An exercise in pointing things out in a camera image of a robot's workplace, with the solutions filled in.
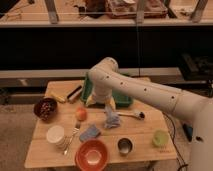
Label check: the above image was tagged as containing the long shelf ledge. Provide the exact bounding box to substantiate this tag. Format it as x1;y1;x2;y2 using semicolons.
0;67;181;79

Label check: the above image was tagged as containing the orange bowl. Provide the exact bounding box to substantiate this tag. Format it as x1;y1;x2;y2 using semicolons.
75;139;109;171

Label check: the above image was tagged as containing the wooden table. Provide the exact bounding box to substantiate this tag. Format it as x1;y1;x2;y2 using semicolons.
23;77;178;169

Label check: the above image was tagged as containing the black cable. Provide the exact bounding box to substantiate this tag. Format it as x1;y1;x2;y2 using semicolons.
162;112;190;171

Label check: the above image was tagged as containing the peach fruit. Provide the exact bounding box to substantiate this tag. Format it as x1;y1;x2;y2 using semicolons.
75;107;87;121

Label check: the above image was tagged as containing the blue grey cloth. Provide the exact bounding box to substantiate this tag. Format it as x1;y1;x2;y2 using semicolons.
104;106;120;129

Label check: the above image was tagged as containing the white handled dish brush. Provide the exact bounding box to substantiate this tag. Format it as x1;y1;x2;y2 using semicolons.
118;112;145;120

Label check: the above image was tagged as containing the yellow banana toy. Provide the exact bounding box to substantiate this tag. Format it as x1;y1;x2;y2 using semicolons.
51;93;66;103

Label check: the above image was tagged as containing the silver fork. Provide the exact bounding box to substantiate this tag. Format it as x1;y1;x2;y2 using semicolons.
63;121;81;155

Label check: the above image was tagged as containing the dark bowl with nuts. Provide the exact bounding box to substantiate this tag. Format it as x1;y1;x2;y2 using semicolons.
34;98;57;121

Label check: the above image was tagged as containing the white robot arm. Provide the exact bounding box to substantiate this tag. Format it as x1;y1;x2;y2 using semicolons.
86;57;213;171

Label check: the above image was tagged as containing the white paper cup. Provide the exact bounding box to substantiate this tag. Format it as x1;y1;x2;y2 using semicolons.
46;125;66;148

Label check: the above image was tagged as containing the green plastic tray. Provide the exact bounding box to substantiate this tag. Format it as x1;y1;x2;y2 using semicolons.
80;75;133;107

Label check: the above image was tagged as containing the blue sponge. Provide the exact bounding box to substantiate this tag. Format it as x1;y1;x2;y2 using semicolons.
79;125;101;142

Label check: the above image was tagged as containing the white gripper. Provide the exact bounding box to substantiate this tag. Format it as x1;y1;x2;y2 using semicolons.
86;87;116;110

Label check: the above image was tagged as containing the green plastic cup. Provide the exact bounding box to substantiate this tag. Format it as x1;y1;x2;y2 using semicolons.
152;130;169;147

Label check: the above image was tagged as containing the small metal cup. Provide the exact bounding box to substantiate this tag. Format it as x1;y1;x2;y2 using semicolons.
118;138;133;155

